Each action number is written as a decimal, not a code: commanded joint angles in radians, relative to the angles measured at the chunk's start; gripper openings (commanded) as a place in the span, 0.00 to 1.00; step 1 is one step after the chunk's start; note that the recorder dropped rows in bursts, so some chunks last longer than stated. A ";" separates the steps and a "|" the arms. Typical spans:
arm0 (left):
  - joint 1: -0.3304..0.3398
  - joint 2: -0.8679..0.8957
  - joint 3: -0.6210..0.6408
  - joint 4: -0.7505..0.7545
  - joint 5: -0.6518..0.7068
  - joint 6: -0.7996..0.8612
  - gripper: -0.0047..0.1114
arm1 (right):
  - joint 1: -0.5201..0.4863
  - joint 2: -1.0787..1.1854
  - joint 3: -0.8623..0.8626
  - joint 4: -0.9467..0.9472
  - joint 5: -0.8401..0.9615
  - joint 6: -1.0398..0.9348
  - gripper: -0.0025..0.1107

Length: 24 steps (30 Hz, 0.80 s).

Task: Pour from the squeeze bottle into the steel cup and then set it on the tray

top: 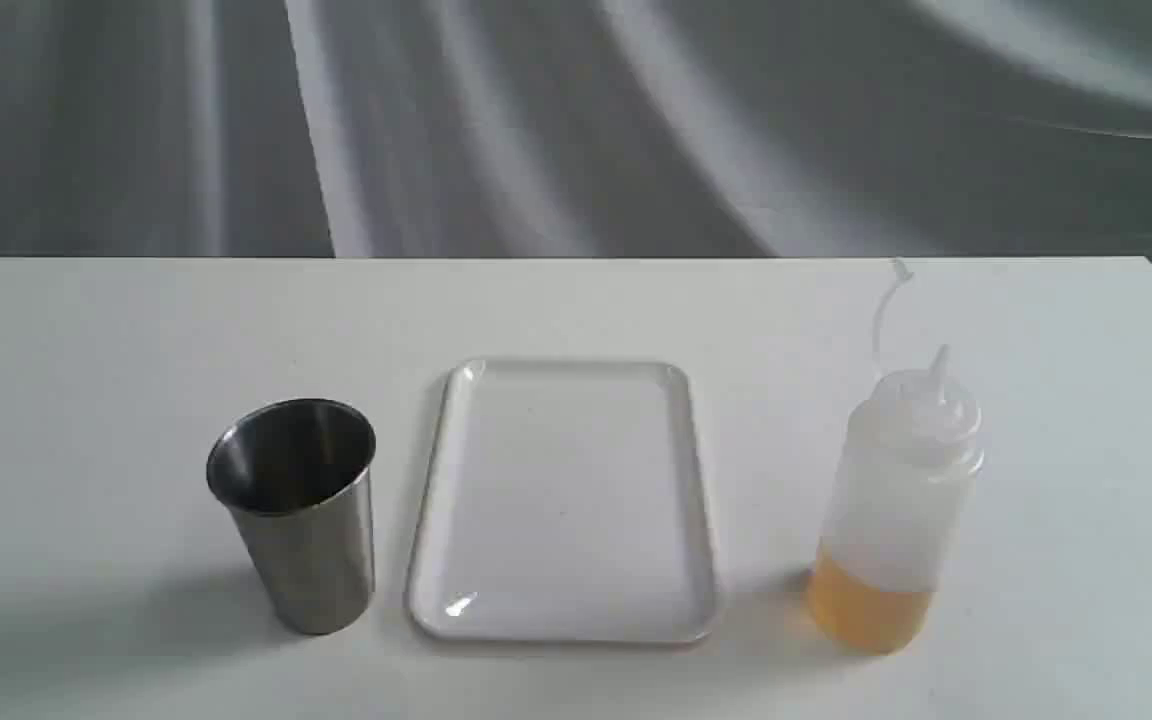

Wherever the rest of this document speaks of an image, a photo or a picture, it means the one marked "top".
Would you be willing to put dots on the translucent squeeze bottle amber liquid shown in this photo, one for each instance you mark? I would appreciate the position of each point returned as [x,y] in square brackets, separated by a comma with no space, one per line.
[910,457]

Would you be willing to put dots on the grey fabric backdrop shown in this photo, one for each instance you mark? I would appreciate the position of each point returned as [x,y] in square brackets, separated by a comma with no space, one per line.
[575,129]

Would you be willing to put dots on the white rectangular plastic tray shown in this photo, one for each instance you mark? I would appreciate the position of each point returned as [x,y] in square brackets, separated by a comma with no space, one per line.
[565,503]

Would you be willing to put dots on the stainless steel cup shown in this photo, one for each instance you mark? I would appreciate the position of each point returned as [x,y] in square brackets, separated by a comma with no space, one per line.
[295,479]

